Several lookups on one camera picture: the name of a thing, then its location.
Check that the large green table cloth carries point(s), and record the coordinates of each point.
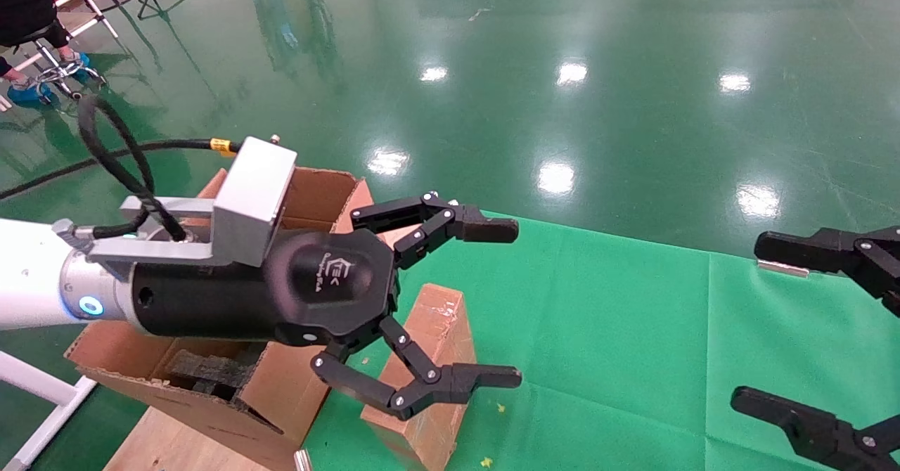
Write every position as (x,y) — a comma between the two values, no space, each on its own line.
(598,351)

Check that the silver stand leg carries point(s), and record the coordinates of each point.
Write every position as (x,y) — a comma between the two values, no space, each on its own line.
(91,0)

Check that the small taped cardboard box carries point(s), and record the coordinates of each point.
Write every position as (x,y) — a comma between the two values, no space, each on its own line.
(436,330)

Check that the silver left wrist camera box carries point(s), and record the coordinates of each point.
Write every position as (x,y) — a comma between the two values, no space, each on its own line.
(253,190)

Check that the white metal frame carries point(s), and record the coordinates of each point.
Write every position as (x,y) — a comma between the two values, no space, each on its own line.
(35,379)

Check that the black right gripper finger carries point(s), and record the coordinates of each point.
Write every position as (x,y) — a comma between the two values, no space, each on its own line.
(823,249)
(815,429)

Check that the narrow green table cloth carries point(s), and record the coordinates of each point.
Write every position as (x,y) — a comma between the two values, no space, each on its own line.
(787,344)

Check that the large open cardboard carton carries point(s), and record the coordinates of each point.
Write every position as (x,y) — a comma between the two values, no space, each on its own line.
(281,394)

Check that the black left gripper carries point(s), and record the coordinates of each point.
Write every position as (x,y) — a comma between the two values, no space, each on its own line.
(330,281)

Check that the black foam block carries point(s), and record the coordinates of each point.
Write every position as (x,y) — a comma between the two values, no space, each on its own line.
(204,369)

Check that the person in black clothes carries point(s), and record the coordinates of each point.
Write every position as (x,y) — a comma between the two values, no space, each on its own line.
(21,7)

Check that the blue shoe cover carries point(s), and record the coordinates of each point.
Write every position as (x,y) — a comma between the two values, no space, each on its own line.
(79,59)
(28,95)

